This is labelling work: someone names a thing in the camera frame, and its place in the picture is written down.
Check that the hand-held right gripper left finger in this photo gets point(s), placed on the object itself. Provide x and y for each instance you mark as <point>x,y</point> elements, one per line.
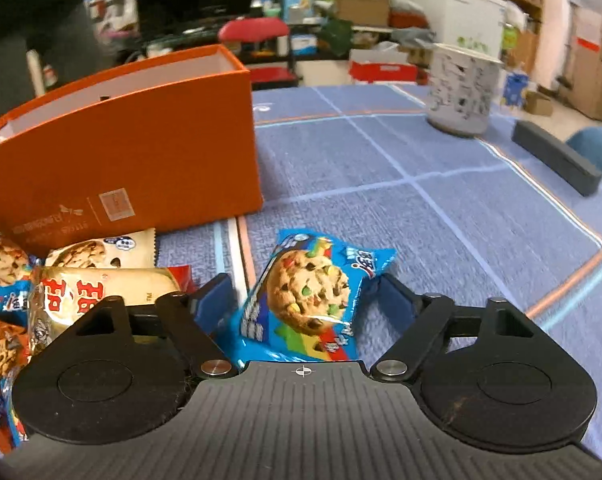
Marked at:
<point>216,300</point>

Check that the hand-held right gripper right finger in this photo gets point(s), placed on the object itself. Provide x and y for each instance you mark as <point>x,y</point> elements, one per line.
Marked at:
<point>398,300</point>

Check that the blue cookie packet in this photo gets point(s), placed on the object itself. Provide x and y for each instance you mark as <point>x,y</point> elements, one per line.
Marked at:
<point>1,270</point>
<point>306,295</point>

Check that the rice cracker packet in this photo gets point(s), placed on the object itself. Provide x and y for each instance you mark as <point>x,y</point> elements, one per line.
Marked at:
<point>96,287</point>

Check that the cream cookie packet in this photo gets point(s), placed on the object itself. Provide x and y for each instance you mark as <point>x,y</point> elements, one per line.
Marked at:
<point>96,252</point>

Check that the orange cardboard box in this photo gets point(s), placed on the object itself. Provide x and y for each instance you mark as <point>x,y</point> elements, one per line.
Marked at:
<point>131,160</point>

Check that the blue checked tablecloth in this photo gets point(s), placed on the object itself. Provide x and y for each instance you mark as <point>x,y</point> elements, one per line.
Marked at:
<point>381,170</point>

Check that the dark grey foam block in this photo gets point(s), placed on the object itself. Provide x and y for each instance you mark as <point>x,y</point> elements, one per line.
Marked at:
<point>556,155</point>

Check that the white patterned cup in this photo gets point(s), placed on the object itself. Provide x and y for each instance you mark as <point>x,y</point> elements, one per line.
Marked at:
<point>461,95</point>

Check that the red white gift box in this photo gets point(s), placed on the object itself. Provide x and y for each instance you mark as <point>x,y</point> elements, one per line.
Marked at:
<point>381,67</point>

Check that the blue chair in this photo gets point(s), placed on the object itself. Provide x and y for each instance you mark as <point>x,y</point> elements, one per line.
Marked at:
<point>598,147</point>

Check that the dark green bag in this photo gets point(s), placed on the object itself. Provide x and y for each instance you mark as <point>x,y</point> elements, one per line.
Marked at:
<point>336,37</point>

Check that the red chair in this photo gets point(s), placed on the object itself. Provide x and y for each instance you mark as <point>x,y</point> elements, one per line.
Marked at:
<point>253,30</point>

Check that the brown cardboard box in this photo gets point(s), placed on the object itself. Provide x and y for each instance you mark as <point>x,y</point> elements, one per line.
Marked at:
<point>361,7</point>

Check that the white chest freezer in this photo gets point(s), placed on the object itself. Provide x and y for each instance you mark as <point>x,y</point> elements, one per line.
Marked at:
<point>461,10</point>

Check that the large cardboard box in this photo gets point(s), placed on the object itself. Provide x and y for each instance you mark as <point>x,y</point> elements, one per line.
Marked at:
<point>591,50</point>

